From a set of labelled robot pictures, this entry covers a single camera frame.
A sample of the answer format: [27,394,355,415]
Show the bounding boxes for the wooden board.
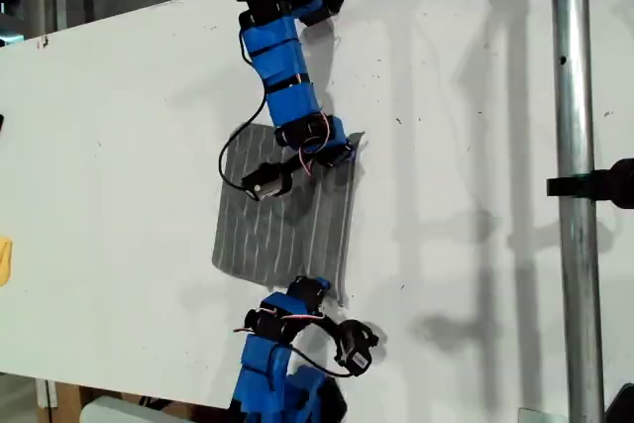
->
[35,378,83,423]

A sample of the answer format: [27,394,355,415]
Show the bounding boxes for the grey striped towel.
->
[211,120,368,309]

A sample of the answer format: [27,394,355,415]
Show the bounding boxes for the black camera stalk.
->
[311,316,344,341]
[281,158,312,181]

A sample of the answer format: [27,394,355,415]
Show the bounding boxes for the red white servo wire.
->
[232,306,327,336]
[284,113,332,177]

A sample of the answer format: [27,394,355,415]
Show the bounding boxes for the steel post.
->
[549,0,606,423]

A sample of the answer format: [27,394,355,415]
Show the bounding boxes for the white box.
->
[79,395,194,423]

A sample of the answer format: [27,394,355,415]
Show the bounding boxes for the yellow object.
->
[0,236,14,288]

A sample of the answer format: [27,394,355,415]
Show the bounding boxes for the black camera box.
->
[334,319,381,378]
[241,160,294,202]

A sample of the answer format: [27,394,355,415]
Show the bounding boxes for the black block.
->
[602,381,634,423]

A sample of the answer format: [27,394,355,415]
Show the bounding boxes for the black clamp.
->
[546,158,634,210]

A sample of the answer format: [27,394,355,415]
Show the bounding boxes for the black camera cable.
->
[289,343,356,378]
[218,29,268,191]

